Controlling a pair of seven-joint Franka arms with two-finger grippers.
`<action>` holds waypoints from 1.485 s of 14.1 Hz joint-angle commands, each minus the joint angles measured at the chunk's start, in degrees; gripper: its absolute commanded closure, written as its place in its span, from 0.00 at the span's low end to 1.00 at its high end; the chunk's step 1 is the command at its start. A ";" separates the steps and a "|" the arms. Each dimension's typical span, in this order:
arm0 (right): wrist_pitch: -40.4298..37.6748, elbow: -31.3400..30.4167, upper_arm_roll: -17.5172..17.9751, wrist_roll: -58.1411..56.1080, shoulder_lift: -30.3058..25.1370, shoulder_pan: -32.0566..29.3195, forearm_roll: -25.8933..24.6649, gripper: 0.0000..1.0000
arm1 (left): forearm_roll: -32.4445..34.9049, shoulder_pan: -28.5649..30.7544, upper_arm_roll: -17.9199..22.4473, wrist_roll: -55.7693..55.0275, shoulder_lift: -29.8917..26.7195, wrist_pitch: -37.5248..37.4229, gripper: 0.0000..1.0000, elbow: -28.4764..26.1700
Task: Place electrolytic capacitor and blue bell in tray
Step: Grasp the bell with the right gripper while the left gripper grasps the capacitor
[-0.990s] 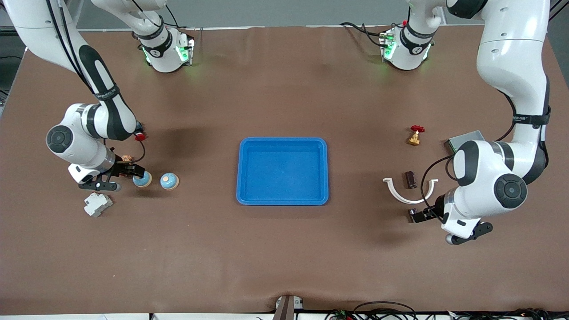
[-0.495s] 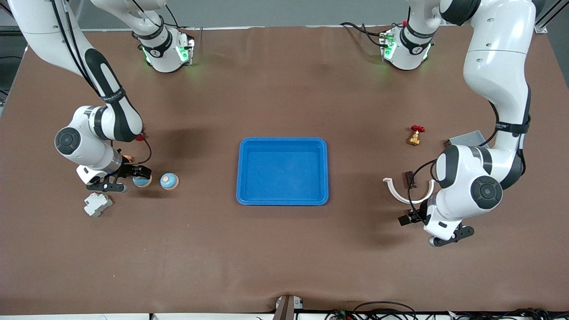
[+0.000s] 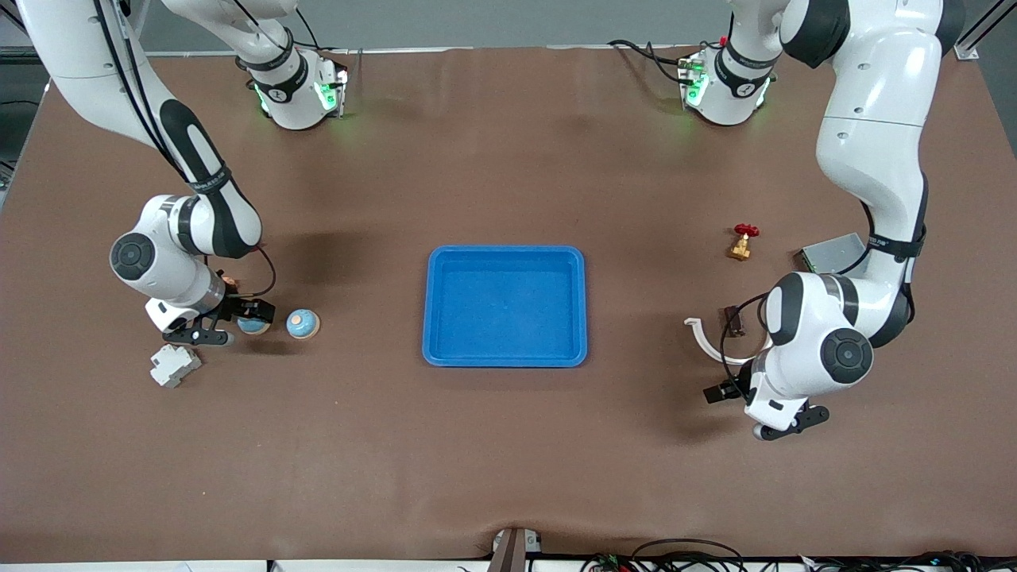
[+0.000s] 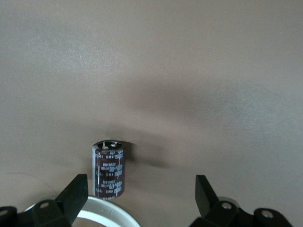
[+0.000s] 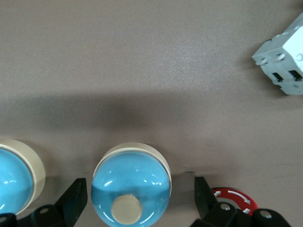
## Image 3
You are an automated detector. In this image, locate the black left arm base cable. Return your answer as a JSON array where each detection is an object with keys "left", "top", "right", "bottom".
[{"left": 608, "top": 38, "right": 692, "bottom": 84}]

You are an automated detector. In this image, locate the black right arm base cable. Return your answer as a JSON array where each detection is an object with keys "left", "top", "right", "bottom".
[{"left": 292, "top": 6, "right": 320, "bottom": 50}]

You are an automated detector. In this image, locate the black arm base cable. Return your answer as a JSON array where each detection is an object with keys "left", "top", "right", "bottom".
[
  {"left": 608, "top": 38, "right": 692, "bottom": 84},
  {"left": 292, "top": 6, "right": 320, "bottom": 50}
]

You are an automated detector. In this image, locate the blue plastic tray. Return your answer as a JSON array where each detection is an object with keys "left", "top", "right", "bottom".
[{"left": 422, "top": 245, "right": 589, "bottom": 369}]

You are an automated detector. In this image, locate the white circuit breaker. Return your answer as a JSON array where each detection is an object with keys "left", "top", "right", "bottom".
[{"left": 150, "top": 343, "right": 203, "bottom": 388}]

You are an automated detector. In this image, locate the grey metal power supply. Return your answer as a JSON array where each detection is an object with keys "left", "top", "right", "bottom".
[{"left": 799, "top": 233, "right": 868, "bottom": 275}]

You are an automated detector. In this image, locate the grey table edge bracket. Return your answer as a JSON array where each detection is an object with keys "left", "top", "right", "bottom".
[{"left": 489, "top": 527, "right": 545, "bottom": 572}]

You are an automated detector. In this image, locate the brass valve red handle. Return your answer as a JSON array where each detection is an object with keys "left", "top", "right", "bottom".
[{"left": 727, "top": 223, "right": 760, "bottom": 262}]

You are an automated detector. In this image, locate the tangled black cable bundle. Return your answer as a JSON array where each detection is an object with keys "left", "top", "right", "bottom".
[{"left": 799, "top": 550, "right": 1017, "bottom": 572}]

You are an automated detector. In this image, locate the brown table cover sheet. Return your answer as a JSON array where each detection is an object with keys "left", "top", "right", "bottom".
[{"left": 0, "top": 44, "right": 1017, "bottom": 563}]

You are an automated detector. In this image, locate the aluminium frame profile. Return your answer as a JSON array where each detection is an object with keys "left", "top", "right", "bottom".
[
  {"left": 0, "top": 0, "right": 48, "bottom": 66},
  {"left": 957, "top": 0, "right": 1017, "bottom": 61}
]

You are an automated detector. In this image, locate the white half-round pipe clamp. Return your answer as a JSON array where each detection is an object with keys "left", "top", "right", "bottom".
[{"left": 684, "top": 318, "right": 768, "bottom": 366}]

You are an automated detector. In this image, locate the black looped cable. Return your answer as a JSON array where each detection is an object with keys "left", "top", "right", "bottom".
[{"left": 632, "top": 538, "right": 748, "bottom": 572}]

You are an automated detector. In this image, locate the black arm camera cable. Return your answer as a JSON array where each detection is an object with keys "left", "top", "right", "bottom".
[
  {"left": 719, "top": 175, "right": 930, "bottom": 388},
  {"left": 94, "top": 0, "right": 277, "bottom": 301}
]

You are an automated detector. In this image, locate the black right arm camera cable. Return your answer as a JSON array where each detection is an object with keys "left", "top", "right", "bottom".
[{"left": 94, "top": 0, "right": 277, "bottom": 301}]

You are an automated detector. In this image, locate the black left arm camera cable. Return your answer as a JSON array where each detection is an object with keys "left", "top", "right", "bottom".
[{"left": 719, "top": 175, "right": 930, "bottom": 388}]

